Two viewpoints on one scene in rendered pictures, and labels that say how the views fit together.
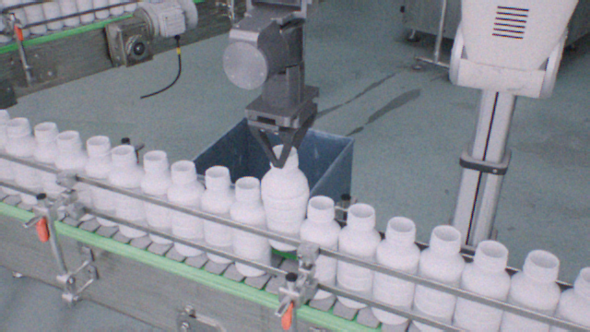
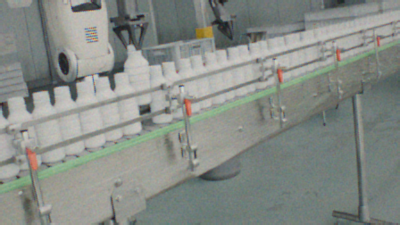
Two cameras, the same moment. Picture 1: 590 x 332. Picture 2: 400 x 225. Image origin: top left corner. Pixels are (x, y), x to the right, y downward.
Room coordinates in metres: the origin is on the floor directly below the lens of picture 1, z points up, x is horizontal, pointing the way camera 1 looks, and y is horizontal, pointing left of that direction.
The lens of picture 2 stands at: (0.14, 1.05, 1.27)
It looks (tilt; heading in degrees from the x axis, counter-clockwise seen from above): 8 degrees down; 294
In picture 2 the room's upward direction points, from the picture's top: 9 degrees counter-clockwise
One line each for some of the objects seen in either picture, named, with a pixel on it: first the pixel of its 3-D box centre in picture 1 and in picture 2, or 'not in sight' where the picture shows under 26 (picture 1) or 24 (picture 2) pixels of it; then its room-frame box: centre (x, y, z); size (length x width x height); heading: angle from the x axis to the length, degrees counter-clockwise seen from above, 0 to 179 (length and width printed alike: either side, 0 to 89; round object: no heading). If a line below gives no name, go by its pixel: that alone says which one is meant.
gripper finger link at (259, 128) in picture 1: (281, 134); (132, 33); (0.68, 0.02, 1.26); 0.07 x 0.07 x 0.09; 65
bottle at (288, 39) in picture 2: not in sight; (290, 55); (0.36, -0.68, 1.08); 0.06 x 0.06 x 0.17
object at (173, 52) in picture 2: not in sight; (180, 54); (1.61, -2.62, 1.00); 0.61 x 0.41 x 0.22; 72
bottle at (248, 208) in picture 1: (251, 227); (126, 104); (0.71, 0.07, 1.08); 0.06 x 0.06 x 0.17
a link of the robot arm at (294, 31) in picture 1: (280, 41); not in sight; (0.68, 0.02, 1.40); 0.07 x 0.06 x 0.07; 155
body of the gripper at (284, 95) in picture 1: (283, 85); (127, 8); (0.69, 0.02, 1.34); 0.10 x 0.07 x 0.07; 155
